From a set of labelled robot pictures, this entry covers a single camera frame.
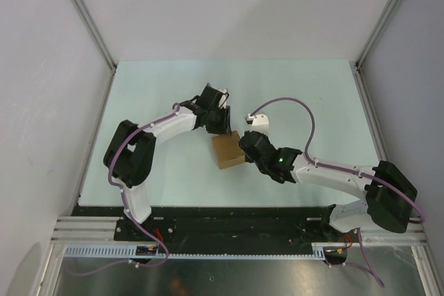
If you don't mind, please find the brown cardboard express box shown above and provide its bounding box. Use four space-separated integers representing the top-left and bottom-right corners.
212 130 246 170

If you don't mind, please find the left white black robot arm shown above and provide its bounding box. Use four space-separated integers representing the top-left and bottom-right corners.
103 85 232 241

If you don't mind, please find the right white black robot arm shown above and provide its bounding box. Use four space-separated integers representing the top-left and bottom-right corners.
239 131 418 241

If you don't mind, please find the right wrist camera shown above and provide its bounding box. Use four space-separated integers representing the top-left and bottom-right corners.
246 114 270 136

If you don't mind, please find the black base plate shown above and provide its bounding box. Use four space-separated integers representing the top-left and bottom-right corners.
72 206 357 264

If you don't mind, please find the grey slotted cable duct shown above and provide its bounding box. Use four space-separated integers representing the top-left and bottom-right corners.
64 242 351 261

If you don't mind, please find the right aluminium side rail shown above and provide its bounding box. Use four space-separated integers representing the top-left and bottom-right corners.
350 62 390 161

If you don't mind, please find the left aluminium corner post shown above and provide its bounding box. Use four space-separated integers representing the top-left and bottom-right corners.
70 0 117 73

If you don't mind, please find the aluminium corner post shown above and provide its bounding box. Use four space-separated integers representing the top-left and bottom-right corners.
355 0 402 69
70 0 117 73

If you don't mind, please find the aluminium front rail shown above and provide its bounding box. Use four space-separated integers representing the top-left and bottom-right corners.
51 216 427 245

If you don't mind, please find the right aluminium corner post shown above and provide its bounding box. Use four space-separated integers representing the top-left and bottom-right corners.
355 0 402 69

